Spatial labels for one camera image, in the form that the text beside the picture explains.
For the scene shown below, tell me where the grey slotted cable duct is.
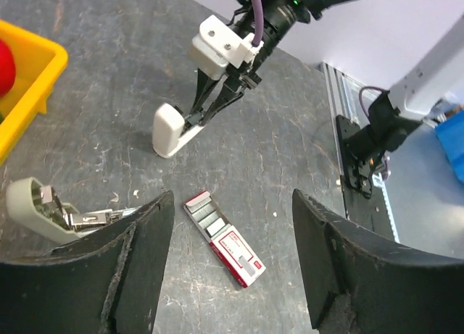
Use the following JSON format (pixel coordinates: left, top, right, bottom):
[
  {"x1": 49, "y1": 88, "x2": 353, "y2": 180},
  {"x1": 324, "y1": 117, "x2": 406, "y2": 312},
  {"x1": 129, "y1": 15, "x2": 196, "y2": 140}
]
[{"x1": 372, "y1": 174, "x2": 400, "y2": 243}]

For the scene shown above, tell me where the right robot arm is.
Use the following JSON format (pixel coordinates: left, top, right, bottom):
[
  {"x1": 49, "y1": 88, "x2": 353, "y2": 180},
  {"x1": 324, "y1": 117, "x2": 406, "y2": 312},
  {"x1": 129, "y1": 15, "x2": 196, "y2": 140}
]
[{"x1": 186, "y1": 0, "x2": 463, "y2": 198}]

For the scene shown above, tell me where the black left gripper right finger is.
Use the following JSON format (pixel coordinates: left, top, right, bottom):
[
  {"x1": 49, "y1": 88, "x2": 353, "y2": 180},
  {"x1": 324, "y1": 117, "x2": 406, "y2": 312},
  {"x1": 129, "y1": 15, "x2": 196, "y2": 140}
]
[{"x1": 292, "y1": 189, "x2": 463, "y2": 333}]

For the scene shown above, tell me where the red white staple box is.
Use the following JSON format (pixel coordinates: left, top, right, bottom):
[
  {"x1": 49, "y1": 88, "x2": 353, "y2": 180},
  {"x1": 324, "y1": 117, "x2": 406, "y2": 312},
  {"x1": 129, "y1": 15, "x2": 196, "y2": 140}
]
[{"x1": 183, "y1": 191, "x2": 266, "y2": 288}]

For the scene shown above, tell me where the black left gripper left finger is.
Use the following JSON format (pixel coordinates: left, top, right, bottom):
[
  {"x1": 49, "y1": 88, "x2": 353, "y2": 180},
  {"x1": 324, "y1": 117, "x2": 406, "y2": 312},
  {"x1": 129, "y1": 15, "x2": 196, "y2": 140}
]
[{"x1": 1, "y1": 191, "x2": 175, "y2": 333}]

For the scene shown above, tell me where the aluminium frame rail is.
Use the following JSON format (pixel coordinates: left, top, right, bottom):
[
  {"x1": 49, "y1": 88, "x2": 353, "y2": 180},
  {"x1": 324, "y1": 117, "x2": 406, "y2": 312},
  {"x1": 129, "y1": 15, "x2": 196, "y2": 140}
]
[{"x1": 319, "y1": 62, "x2": 367, "y2": 126}]

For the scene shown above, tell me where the yellow plastic tray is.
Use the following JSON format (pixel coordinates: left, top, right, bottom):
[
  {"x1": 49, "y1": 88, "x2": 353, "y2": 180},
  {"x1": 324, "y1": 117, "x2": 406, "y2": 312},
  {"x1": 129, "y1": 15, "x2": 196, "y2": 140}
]
[{"x1": 1, "y1": 20, "x2": 68, "y2": 162}]

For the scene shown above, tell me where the white rectangular case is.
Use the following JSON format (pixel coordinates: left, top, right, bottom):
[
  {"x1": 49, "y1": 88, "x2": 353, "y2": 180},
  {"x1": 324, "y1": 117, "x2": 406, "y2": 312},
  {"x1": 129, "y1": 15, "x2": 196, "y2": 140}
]
[{"x1": 152, "y1": 104, "x2": 204, "y2": 159}]

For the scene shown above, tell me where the green white stapler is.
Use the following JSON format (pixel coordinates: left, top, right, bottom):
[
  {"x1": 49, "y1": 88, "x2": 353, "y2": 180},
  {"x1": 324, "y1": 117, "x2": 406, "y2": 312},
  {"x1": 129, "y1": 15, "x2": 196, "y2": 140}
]
[{"x1": 6, "y1": 177, "x2": 138, "y2": 244}]

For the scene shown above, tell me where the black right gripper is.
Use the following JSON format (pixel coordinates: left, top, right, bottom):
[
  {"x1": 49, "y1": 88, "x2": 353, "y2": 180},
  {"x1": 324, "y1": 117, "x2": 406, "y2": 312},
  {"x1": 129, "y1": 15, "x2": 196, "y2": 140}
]
[{"x1": 186, "y1": 64, "x2": 262, "y2": 126}]

